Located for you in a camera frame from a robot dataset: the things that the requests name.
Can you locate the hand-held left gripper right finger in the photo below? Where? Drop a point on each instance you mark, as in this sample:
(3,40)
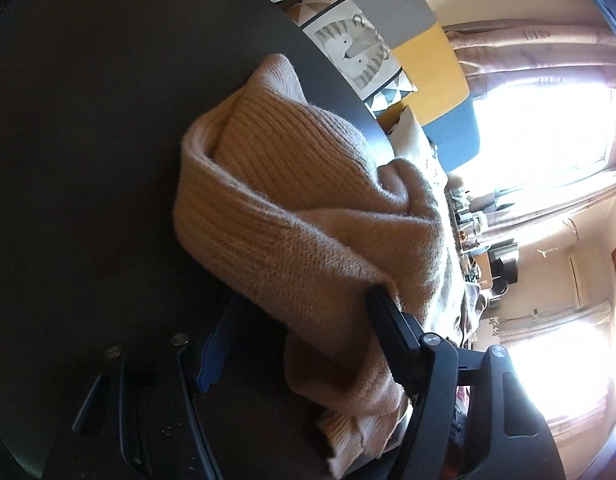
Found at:
(387,320)

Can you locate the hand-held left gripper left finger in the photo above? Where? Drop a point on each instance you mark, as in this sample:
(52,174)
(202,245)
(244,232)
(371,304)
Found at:
(213,360)

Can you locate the beige knit sweater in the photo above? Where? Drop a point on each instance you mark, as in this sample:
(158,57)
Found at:
(288,210)

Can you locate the cluttered wooden desk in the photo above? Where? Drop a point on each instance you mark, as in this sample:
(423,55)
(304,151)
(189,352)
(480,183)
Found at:
(467,230)

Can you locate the black monitor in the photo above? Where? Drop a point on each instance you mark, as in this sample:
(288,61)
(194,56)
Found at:
(502,260)

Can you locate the bright window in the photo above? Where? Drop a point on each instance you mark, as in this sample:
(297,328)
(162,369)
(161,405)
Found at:
(537,135)
(562,370)

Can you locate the deer print cushion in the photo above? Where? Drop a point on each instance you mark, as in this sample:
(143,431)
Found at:
(412,135)

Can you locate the pink curtain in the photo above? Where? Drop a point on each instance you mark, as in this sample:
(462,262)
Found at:
(552,205)
(537,55)

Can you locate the grey yellow blue sofa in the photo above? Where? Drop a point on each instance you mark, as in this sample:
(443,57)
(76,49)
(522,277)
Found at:
(437,70)

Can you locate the tiger print cushion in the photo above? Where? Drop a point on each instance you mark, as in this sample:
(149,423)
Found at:
(353,45)

